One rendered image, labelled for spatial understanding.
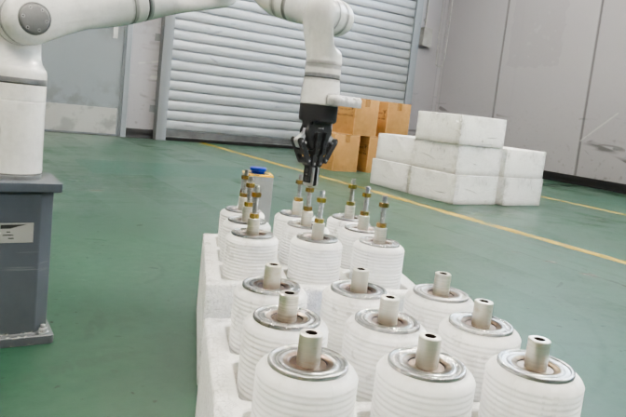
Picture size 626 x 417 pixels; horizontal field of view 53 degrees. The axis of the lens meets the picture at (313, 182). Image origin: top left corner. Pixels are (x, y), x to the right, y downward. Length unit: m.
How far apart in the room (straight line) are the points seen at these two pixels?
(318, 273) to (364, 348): 0.41
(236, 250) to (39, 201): 0.37
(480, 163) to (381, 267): 2.89
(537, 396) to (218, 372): 0.34
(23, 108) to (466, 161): 3.04
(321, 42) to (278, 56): 5.75
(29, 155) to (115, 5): 0.32
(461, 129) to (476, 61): 4.18
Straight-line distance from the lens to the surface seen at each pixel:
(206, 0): 1.40
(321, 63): 1.20
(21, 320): 1.28
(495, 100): 7.67
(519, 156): 4.22
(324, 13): 1.19
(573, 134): 6.96
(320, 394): 0.57
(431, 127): 3.99
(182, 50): 6.51
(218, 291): 1.06
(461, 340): 0.75
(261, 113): 6.85
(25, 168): 1.23
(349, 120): 5.11
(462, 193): 3.89
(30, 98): 1.22
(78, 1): 1.25
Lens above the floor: 0.49
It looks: 7 degrees down
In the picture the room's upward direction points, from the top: 6 degrees clockwise
